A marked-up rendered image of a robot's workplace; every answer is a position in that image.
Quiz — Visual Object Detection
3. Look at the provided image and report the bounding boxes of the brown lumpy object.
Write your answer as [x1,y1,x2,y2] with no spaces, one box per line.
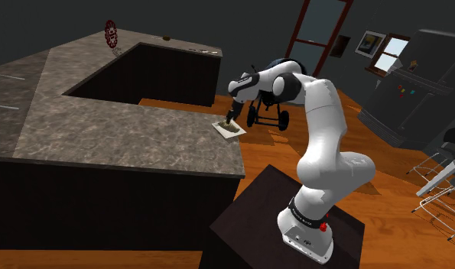
[219,121,242,135]

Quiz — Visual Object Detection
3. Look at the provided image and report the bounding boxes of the white square plate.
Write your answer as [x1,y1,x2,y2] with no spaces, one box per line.
[211,119,248,140]

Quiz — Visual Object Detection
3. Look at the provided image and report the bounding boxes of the black wheeled cart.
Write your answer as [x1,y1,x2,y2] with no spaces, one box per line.
[246,57,308,131]

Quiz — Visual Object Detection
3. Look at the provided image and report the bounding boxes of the dark robot stand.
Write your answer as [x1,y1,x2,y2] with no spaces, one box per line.
[199,164,366,269]

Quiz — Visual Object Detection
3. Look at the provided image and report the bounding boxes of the red framed glass door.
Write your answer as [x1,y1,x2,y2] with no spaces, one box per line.
[284,0,355,78]

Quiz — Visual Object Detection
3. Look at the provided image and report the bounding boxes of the dark red patterned disc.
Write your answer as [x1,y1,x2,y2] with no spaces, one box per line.
[103,19,119,49]

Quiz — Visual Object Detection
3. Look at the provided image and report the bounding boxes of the brown framed window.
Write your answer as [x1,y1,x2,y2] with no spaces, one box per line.
[365,33,411,78]

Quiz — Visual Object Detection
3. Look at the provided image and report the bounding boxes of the dark grey refrigerator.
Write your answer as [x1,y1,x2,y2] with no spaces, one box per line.
[356,28,455,151]

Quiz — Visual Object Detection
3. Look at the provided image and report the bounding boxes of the small dark wall picture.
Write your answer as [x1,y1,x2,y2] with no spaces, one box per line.
[329,34,352,59]

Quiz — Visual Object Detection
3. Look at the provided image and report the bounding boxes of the framed wall picture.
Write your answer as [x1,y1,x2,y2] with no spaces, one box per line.
[354,30,388,60]

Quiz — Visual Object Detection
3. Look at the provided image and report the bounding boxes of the black seat wire chair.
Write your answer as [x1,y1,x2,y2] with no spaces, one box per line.
[405,127,455,241]

